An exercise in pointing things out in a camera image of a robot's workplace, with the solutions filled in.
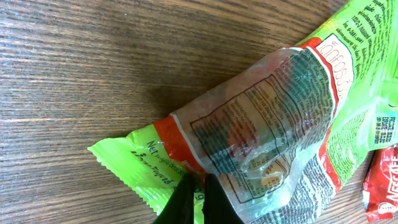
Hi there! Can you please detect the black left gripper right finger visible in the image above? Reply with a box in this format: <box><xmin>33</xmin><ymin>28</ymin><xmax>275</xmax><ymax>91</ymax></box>
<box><xmin>202</xmin><ymin>174</ymin><xmax>243</xmax><ymax>224</ymax></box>

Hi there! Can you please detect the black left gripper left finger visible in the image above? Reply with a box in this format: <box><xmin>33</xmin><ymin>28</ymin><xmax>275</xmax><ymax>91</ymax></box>
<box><xmin>153</xmin><ymin>174</ymin><xmax>195</xmax><ymax>224</ymax></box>

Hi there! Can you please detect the green gummy candy bag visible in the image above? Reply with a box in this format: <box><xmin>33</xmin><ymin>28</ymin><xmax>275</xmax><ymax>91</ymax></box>
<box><xmin>90</xmin><ymin>0</ymin><xmax>397</xmax><ymax>223</ymax></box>

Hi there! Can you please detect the red Nescafe stick sachet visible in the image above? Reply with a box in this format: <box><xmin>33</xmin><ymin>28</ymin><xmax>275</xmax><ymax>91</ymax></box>
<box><xmin>362</xmin><ymin>144</ymin><xmax>397</xmax><ymax>223</ymax></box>

